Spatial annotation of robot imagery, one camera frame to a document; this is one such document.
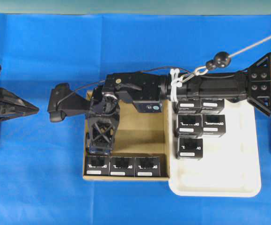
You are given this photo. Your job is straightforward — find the blue table cloth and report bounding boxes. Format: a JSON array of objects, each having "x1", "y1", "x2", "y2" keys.
[{"x1": 0, "y1": 14, "x2": 271, "y2": 225}]

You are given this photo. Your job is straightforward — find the black box tray lower left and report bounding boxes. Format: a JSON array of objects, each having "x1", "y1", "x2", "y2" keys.
[{"x1": 176, "y1": 137, "x2": 203, "y2": 160}]

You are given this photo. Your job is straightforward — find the black box tray top right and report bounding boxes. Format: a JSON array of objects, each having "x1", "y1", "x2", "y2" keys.
[{"x1": 200, "y1": 98, "x2": 225, "y2": 114}]

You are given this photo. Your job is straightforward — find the black box tray middle right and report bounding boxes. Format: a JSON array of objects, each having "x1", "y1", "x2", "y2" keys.
[{"x1": 201, "y1": 114, "x2": 226, "y2": 137}]

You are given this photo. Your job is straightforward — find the white plastic tray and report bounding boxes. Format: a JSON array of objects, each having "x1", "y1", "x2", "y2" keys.
[{"x1": 166, "y1": 100, "x2": 262, "y2": 197}]

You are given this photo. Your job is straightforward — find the brown cardboard box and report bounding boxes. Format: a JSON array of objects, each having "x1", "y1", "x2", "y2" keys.
[{"x1": 82, "y1": 101, "x2": 171, "y2": 181}]

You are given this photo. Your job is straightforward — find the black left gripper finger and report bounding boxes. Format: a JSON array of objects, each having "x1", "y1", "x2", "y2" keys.
[{"x1": 0, "y1": 87, "x2": 39, "y2": 122}]

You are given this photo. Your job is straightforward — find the white cable tie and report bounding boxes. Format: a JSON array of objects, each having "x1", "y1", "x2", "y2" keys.
[{"x1": 170, "y1": 68, "x2": 183, "y2": 102}]

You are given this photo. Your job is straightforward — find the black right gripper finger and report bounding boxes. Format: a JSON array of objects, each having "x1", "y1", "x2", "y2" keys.
[{"x1": 87, "y1": 97, "x2": 120, "y2": 151}]

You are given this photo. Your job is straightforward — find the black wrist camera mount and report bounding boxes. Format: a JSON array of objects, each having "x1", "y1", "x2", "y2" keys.
[{"x1": 47, "y1": 83, "x2": 90, "y2": 122}]

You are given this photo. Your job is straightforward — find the grey suspension cord with balls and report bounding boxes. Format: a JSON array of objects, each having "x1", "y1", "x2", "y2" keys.
[{"x1": 179, "y1": 30, "x2": 271, "y2": 83}]

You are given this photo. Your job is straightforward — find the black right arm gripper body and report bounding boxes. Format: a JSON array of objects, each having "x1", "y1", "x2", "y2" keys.
[{"x1": 102, "y1": 72, "x2": 162, "y2": 113}]

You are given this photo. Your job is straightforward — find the thin black camera cable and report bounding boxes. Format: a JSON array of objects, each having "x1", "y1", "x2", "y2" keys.
[{"x1": 58, "y1": 67, "x2": 192, "y2": 104}]

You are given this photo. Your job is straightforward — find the black box carton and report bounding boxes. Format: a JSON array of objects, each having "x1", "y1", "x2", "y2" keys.
[
  {"x1": 85, "y1": 156, "x2": 110, "y2": 176},
  {"x1": 85, "y1": 133, "x2": 110, "y2": 156},
  {"x1": 135, "y1": 157, "x2": 161, "y2": 177},
  {"x1": 110, "y1": 157, "x2": 135, "y2": 177}
]

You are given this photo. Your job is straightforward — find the black box tray top left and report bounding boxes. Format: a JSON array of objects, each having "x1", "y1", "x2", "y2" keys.
[{"x1": 175, "y1": 100, "x2": 201, "y2": 114}]

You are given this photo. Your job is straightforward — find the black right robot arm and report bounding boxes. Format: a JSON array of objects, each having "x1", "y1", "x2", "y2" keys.
[{"x1": 86, "y1": 52, "x2": 271, "y2": 155}]

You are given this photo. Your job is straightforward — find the black box tray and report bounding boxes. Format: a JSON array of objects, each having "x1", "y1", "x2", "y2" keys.
[
  {"x1": 201, "y1": 114, "x2": 226, "y2": 137},
  {"x1": 176, "y1": 114, "x2": 202, "y2": 138},
  {"x1": 200, "y1": 98, "x2": 225, "y2": 114},
  {"x1": 175, "y1": 100, "x2": 201, "y2": 114},
  {"x1": 176, "y1": 137, "x2": 203, "y2": 160}
]

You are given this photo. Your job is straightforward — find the black box tray middle left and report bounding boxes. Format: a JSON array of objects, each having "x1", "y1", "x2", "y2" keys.
[{"x1": 176, "y1": 114, "x2": 202, "y2": 138}]

